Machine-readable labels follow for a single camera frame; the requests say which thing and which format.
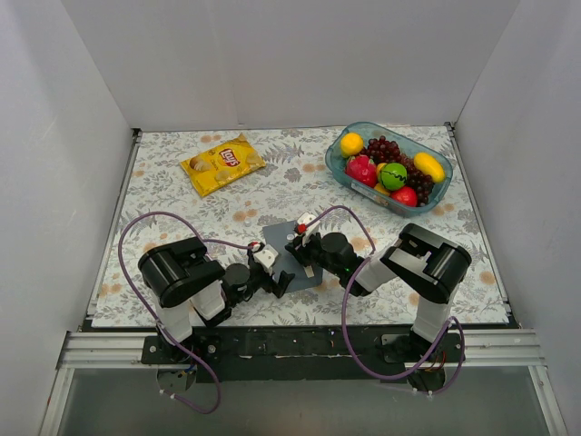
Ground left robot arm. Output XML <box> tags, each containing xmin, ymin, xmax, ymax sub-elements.
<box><xmin>138</xmin><ymin>237</ymin><xmax>295</xmax><ymax>363</ymax></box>

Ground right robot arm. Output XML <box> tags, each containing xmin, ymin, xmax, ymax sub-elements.
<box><xmin>285</xmin><ymin>223</ymin><xmax>472</xmax><ymax>362</ymax></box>

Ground teal plastic fruit basket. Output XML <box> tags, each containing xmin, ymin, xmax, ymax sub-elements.
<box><xmin>325</xmin><ymin>122</ymin><xmax>453</xmax><ymax>218</ymax></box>

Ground red apple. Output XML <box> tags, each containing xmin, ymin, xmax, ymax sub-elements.
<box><xmin>390</xmin><ymin>186</ymin><xmax>418</xmax><ymax>207</ymax></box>

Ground green ball fruit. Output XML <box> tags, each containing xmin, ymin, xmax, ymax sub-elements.
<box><xmin>379</xmin><ymin>163</ymin><xmax>408</xmax><ymax>192</ymax></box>

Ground small orange fruit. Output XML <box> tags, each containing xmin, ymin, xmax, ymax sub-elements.
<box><xmin>376</xmin><ymin>163</ymin><xmax>387</xmax><ymax>180</ymax></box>

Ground yellow lemon left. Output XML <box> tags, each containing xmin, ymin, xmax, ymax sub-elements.
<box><xmin>340</xmin><ymin>132</ymin><xmax>365</xmax><ymax>158</ymax></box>

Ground floral tablecloth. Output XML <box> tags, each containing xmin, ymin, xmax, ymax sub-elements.
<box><xmin>92</xmin><ymin>126</ymin><xmax>508</xmax><ymax>328</ymax></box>

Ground yellow Lays chips bag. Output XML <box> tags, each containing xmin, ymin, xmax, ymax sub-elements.
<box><xmin>181</xmin><ymin>134</ymin><xmax>266</xmax><ymax>197</ymax></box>

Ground purple grape bunch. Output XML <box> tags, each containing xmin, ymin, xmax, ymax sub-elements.
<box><xmin>362</xmin><ymin>136</ymin><xmax>436</xmax><ymax>207</ymax></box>

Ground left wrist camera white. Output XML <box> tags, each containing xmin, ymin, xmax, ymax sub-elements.
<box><xmin>252</xmin><ymin>244</ymin><xmax>280</xmax><ymax>275</ymax></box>

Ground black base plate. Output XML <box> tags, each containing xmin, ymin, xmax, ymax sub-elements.
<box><xmin>141</xmin><ymin>325</ymin><xmax>460</xmax><ymax>384</ymax></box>

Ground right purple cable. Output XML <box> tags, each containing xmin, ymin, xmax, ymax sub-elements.
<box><xmin>306</xmin><ymin>205</ymin><xmax>467</xmax><ymax>395</ymax></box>

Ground aluminium frame rail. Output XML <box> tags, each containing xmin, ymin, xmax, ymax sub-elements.
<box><xmin>59</xmin><ymin>329</ymin><xmax>547</xmax><ymax>369</ymax></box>

